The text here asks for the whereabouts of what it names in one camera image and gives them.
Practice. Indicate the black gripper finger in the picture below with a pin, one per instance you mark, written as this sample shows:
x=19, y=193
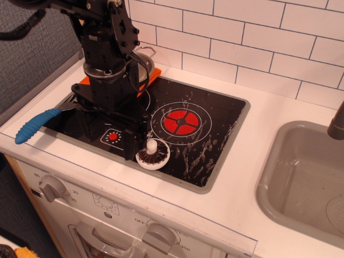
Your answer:
x=89, y=123
x=134, y=140

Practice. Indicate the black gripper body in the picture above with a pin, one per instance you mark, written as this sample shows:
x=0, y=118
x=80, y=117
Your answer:
x=124, y=113

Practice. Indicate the white toy mushroom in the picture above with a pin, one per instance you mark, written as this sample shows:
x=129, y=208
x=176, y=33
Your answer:
x=154, y=156

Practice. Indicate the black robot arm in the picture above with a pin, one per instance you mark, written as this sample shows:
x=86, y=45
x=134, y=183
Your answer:
x=105, y=31

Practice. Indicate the orange cloth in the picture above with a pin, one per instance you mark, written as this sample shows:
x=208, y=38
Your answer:
x=153, y=76

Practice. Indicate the black toy stovetop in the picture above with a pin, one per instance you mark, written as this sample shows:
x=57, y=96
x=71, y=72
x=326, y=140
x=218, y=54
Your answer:
x=198, y=126

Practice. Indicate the grey timer knob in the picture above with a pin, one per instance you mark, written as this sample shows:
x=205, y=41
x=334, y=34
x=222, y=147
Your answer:
x=51, y=188

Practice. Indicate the grey oven knob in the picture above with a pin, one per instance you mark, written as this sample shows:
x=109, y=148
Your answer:
x=159, y=237

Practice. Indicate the orange black object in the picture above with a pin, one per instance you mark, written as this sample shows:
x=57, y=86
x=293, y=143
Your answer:
x=20, y=252

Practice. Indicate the grey sink basin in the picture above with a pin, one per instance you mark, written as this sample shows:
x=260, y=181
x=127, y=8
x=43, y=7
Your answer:
x=301, y=186

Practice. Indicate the grey faucet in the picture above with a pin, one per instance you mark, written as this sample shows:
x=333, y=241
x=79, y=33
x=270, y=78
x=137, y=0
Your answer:
x=336, y=127

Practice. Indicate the steel bowl with handles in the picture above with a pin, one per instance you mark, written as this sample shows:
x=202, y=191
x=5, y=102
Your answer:
x=145, y=53

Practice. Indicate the blue handled fork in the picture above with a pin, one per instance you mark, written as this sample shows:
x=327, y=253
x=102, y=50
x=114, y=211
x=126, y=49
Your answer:
x=30, y=128

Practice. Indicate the grey oven door handle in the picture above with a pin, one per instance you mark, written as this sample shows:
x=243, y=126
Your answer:
x=94, y=245

